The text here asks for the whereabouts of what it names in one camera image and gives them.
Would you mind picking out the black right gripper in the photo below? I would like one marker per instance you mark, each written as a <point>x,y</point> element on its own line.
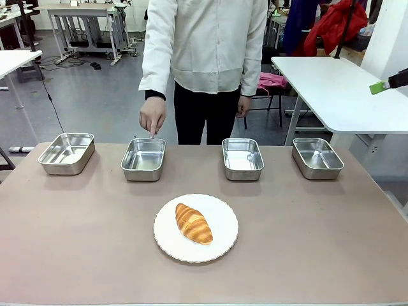
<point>401,79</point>

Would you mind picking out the rectangular stainless steel container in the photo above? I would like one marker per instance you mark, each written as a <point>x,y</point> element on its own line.
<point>317,158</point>
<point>143,159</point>
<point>65,154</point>
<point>242,159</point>

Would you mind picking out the person's left hand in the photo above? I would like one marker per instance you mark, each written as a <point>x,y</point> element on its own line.
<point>243,108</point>

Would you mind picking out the person's right hand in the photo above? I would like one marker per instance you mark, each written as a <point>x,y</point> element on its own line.
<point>153,114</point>

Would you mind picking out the white side table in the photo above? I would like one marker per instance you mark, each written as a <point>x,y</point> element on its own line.
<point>341,92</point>

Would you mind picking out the red jacket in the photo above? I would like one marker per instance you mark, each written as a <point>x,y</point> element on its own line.
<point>334,27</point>

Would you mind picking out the blue purple hanging cloth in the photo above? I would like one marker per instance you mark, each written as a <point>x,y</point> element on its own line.
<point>298,22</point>

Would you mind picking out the black chair with pink cloth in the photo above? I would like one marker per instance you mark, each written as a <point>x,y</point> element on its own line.
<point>271,86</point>

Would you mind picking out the person in white shirt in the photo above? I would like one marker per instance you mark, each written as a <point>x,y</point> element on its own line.
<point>204,44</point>

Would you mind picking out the white scalloped plate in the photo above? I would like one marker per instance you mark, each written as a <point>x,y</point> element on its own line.
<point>223,223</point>

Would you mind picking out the golden brown croissant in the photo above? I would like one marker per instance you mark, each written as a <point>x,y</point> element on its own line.
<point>193,223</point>

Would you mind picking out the white desk with metal leg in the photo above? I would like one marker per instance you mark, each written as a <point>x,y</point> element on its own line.
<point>14,63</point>

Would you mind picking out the black camera stand pole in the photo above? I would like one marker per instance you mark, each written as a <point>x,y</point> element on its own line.
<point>345,28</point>

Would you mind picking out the grey workbench with frame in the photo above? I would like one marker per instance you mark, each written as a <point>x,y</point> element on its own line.
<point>86,22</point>

